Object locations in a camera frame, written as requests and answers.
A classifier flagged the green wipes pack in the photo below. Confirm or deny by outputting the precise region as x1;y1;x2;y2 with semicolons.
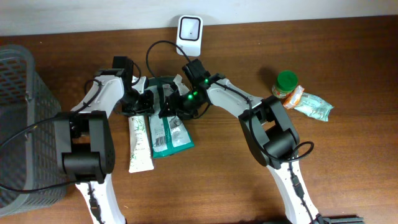
147;78;195;159

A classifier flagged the white cream tube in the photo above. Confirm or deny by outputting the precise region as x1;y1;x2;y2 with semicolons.
128;116;154;174

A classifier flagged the green lid jar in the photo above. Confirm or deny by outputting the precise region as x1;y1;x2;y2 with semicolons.
272;70;299;99

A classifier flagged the orange tissue pack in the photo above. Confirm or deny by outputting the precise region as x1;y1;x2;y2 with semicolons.
283;85;305;110

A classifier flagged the light green snack packet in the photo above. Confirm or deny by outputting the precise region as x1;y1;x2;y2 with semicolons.
294;93;333;122

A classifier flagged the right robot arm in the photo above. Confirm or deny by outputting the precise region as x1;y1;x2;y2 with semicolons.
159;59;364;223

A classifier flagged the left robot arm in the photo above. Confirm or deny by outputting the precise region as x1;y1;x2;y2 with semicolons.
54;56;154;223

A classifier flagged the white barcode scanner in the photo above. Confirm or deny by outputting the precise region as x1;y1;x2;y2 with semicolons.
176;15;203;57

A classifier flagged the grey plastic mesh basket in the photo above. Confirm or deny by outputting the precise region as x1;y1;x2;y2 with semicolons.
1;45;67;217

